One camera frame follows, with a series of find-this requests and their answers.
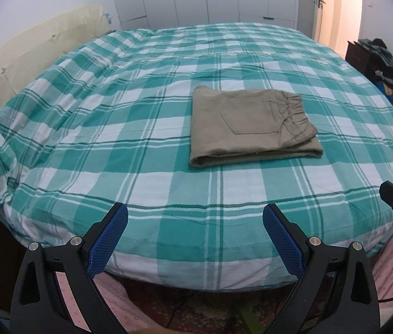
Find khaki pants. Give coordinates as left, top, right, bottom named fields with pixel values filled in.
left=190, top=86, right=323, bottom=167

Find pink dotted pajama trousers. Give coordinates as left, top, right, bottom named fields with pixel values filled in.
left=55, top=228, right=393, bottom=334

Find pile of dark clothes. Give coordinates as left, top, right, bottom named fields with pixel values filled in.
left=357, top=38, right=393, bottom=105

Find patterned floor rug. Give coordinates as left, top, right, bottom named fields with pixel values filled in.
left=120, top=279, right=292, bottom=333

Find dark wooden cabinet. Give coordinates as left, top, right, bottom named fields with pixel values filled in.
left=345, top=41, right=372, bottom=74

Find teal plaid bed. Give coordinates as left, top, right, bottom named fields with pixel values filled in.
left=0, top=23, right=393, bottom=291

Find cream padded headboard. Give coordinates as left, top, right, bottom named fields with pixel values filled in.
left=0, top=4, right=111, bottom=108

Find door with handle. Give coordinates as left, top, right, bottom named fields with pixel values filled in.
left=297, top=0, right=323, bottom=41

